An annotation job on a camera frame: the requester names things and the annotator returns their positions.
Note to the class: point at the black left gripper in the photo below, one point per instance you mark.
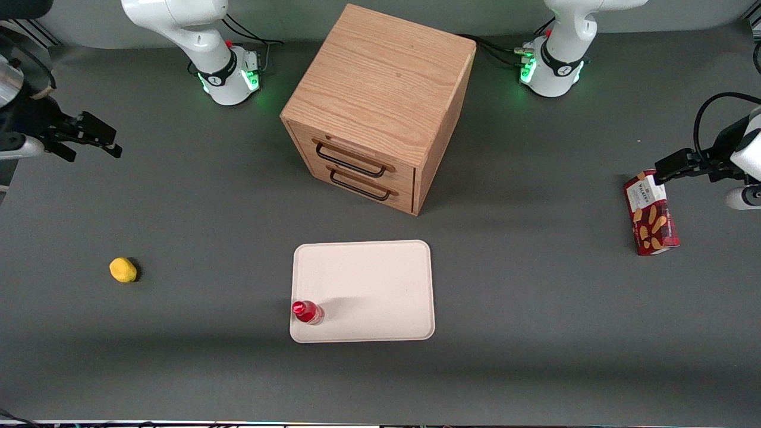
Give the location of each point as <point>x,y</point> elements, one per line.
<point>721,148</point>

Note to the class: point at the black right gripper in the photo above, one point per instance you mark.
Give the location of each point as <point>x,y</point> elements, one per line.
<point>37,120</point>

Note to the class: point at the red coke bottle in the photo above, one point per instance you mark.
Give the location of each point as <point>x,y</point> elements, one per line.
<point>306,312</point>

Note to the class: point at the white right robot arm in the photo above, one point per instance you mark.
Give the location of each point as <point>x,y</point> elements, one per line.
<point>223,83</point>

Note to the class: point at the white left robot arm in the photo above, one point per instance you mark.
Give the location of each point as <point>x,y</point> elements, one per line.
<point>556,74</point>

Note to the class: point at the cream plastic tray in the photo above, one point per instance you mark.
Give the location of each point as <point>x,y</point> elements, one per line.
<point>374,279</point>

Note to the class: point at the red tartan shortbread box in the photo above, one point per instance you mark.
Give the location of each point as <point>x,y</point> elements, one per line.
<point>654,226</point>

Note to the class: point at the yellow lemon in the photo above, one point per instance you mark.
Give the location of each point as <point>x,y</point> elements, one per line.
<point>123,270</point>

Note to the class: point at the dark grey table mat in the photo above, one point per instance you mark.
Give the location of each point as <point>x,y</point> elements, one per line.
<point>535,327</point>

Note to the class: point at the wooden drawer cabinet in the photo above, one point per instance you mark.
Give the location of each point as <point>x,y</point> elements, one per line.
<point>380,77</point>

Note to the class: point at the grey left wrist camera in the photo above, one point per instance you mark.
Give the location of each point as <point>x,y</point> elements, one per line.
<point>743,197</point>

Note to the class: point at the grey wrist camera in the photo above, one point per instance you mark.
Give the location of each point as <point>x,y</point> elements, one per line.
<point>21,147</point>
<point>743,197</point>

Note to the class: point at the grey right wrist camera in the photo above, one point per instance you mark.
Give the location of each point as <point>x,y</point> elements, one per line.
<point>21,147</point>

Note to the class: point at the aluminium frame rail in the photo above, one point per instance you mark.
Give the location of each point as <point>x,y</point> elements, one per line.
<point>38,32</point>

